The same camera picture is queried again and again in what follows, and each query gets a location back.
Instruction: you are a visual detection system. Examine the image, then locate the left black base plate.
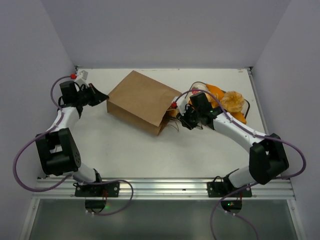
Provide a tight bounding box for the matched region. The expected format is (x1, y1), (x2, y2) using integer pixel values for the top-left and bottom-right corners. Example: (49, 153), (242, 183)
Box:
(73, 181), (120, 198)

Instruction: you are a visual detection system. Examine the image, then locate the round flaky fake pastry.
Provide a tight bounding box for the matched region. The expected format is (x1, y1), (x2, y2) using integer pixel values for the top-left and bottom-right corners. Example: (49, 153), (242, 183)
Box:
(220, 91), (245, 113)

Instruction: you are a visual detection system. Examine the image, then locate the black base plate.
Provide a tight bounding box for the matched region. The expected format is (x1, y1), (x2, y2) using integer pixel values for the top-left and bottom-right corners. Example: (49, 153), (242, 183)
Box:
(206, 176), (253, 198)
(73, 181), (120, 198)

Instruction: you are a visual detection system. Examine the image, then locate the aluminium front rail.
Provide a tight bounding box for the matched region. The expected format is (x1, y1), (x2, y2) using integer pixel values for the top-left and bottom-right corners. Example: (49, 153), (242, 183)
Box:
(32, 178), (295, 200)

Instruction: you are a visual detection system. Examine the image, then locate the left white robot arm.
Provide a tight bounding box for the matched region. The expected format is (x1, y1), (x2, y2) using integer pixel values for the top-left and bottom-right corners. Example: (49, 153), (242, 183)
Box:
(35, 80), (109, 197)

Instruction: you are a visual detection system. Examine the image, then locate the strawberry print tray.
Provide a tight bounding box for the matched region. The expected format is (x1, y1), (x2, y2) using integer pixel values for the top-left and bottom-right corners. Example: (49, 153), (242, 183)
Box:
(185, 81), (251, 124)

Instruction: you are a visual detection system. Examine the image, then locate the small seeded fake bagel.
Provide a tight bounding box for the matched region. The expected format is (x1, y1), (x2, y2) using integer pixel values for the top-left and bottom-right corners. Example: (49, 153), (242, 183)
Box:
(166, 108), (179, 118)

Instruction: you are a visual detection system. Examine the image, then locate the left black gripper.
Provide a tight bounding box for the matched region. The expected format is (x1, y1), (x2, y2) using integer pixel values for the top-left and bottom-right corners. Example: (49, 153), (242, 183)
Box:
(75, 83), (109, 107)

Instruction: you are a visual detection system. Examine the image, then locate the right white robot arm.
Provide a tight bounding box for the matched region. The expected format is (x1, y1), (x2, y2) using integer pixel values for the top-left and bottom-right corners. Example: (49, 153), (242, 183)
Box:
(171, 91), (289, 197)

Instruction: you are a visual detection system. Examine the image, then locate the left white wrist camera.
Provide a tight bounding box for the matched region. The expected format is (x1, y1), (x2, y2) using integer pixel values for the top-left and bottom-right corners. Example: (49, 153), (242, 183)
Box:
(74, 70), (89, 86)

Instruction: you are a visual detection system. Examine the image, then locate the brown paper bag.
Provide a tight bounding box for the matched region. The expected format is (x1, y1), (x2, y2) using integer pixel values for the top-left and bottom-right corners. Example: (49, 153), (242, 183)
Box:
(106, 70), (181, 136)

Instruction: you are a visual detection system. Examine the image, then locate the long orange fake baguette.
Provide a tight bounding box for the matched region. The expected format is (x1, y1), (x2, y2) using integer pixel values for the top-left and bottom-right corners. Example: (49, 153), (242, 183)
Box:
(205, 84), (247, 124)

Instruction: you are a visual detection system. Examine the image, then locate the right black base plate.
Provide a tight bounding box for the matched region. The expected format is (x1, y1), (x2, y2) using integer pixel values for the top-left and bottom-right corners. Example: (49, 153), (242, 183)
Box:
(206, 176), (253, 198)

